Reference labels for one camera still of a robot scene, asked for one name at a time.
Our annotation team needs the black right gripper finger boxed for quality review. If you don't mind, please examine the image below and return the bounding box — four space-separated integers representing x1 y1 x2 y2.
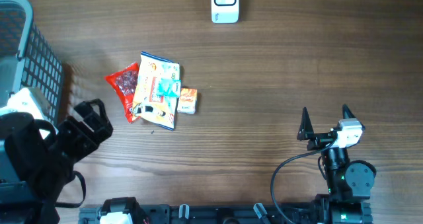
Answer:
342 104 365 130
297 107 315 141

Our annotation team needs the orange tissue pack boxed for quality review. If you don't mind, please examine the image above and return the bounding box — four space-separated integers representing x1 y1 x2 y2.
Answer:
177 88 198 114

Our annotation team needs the green tissue pack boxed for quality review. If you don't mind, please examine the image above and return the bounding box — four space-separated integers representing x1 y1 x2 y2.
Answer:
157 79 182 98

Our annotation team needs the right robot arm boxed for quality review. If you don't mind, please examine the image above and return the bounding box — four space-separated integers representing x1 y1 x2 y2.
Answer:
297 105 377 224

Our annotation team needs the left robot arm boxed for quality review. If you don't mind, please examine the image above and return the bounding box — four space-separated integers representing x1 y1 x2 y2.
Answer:
1 98 113 223

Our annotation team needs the white barcode scanner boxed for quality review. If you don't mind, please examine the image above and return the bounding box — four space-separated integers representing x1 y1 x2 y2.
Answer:
211 0 240 24

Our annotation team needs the red candy bag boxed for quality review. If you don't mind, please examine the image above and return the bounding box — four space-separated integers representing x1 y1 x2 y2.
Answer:
104 62 139 124

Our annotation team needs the yellow wet wipes pack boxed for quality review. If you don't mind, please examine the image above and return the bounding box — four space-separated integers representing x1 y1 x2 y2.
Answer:
131 52 180 130

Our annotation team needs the grey plastic basket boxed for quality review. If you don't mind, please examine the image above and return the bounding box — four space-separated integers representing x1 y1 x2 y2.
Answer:
1 0 65 124

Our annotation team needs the black camera cable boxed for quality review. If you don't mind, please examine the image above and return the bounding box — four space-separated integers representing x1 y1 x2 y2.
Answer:
270 139 338 224

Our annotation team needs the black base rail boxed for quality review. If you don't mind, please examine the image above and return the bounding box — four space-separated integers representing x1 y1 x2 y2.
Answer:
78 202 373 224

